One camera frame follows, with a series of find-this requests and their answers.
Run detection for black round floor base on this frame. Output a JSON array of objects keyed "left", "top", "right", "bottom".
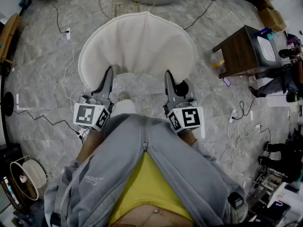
[{"left": 3, "top": 91, "right": 15, "bottom": 117}]

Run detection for white round wire stand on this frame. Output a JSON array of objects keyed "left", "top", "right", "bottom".
[{"left": 9, "top": 155, "right": 48, "bottom": 201}]

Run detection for white rounded tray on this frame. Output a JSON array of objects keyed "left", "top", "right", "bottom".
[{"left": 257, "top": 35, "right": 277, "bottom": 62}]

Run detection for person's right forearm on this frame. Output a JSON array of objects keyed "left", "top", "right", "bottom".
[{"left": 179, "top": 129, "right": 198, "bottom": 148}]

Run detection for light wooden bench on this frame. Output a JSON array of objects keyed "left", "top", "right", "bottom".
[{"left": 0, "top": 12, "right": 24, "bottom": 66}]

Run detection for dark wooden side table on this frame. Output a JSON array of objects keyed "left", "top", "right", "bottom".
[{"left": 212, "top": 25, "right": 284, "bottom": 79}]

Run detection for black clip device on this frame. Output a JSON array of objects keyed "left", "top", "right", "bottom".
[{"left": 228, "top": 191, "right": 245, "bottom": 210}]

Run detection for long black cable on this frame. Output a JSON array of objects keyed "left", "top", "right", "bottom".
[{"left": 183, "top": 0, "right": 220, "bottom": 31}]

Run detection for thin white cable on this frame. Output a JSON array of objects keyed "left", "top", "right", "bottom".
[{"left": 60, "top": 35, "right": 83, "bottom": 110}]

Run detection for black zigzag cable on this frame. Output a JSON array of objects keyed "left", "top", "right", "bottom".
[{"left": 12, "top": 109, "right": 84, "bottom": 138}]

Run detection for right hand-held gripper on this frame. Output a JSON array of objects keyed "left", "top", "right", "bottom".
[{"left": 162, "top": 70, "right": 204, "bottom": 134}]

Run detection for person's left forearm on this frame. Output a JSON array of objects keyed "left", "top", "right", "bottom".
[{"left": 75, "top": 128, "right": 107, "bottom": 163}]

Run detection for person's bare midriff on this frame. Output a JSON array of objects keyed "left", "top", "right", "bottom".
[{"left": 117, "top": 204, "right": 195, "bottom": 227}]

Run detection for tangled white cable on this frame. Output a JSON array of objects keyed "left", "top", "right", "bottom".
[{"left": 219, "top": 122, "right": 272, "bottom": 163}]

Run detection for brown cardboard box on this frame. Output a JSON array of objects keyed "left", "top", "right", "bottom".
[
  {"left": 258, "top": 7, "right": 288, "bottom": 32},
  {"left": 254, "top": 0, "right": 276, "bottom": 11}
]

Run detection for person's grey zip jacket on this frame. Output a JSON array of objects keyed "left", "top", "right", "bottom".
[{"left": 44, "top": 113, "right": 249, "bottom": 227}]

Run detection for thin black cable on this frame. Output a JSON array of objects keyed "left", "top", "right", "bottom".
[{"left": 53, "top": 3, "right": 69, "bottom": 35}]

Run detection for person's yellow shirt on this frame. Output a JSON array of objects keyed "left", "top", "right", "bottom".
[{"left": 107, "top": 151, "right": 195, "bottom": 225}]

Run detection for person's white trousers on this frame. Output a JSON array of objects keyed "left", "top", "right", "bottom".
[{"left": 111, "top": 92, "right": 137, "bottom": 118}]

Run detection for looped black cable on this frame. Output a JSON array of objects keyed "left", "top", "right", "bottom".
[{"left": 233, "top": 95, "right": 259, "bottom": 121}]

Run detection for black box cabinet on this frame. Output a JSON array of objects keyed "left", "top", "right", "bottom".
[{"left": 0, "top": 144, "right": 24, "bottom": 175}]

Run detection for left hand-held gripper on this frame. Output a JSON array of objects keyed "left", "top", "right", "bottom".
[{"left": 72, "top": 66, "right": 115, "bottom": 131}]

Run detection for white cushion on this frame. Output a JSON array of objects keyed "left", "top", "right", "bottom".
[{"left": 78, "top": 11, "right": 197, "bottom": 92}]

